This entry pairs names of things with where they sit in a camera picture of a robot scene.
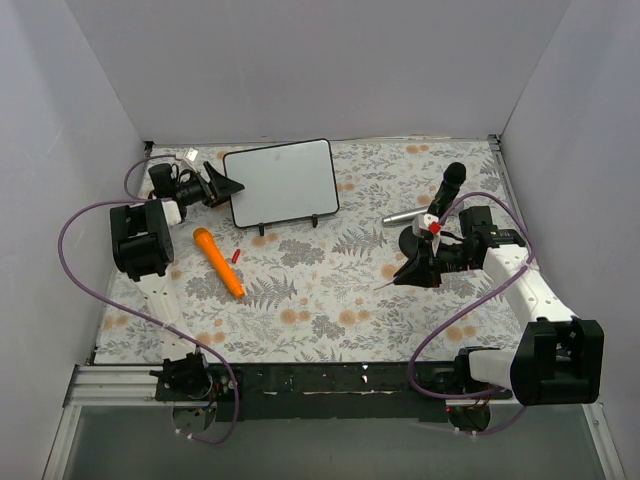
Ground black framed whiteboard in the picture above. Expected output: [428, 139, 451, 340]
[222, 139, 340, 229]

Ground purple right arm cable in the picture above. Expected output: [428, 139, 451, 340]
[407, 192, 539, 437]

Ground black front mounting rail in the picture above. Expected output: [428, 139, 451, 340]
[150, 360, 463, 423]

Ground floral patterned table mat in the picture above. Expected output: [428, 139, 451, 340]
[94, 138, 539, 365]

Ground black microphone on stand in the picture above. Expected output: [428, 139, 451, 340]
[428, 162, 467, 218]

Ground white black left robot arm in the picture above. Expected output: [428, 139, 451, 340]
[110, 160, 245, 401]

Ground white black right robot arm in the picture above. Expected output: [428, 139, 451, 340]
[393, 206, 604, 406]

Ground black microphone stand base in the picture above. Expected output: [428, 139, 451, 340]
[398, 226, 433, 259]

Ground red white marker pen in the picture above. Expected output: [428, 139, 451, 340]
[373, 280, 395, 291]

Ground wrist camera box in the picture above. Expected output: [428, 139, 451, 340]
[411, 213, 442, 240]
[180, 147, 199, 172]

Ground orange toy microphone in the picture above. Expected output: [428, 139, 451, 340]
[193, 227, 245, 299]

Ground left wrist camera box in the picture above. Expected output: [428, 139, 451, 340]
[180, 147, 199, 172]

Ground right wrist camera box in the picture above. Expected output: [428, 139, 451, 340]
[411, 213, 442, 240]

